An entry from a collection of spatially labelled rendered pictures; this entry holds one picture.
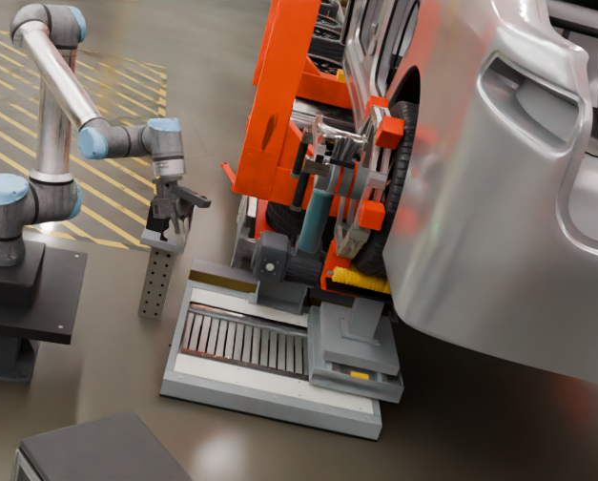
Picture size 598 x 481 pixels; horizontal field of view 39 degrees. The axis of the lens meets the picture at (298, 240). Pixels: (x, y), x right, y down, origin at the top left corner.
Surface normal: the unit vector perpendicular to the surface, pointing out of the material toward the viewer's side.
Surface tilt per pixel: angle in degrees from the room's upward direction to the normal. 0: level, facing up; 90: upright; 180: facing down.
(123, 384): 0
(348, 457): 0
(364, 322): 90
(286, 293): 90
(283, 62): 90
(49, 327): 0
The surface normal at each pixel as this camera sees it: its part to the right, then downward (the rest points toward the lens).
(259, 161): 0.00, 0.41
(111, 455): 0.25, -0.88
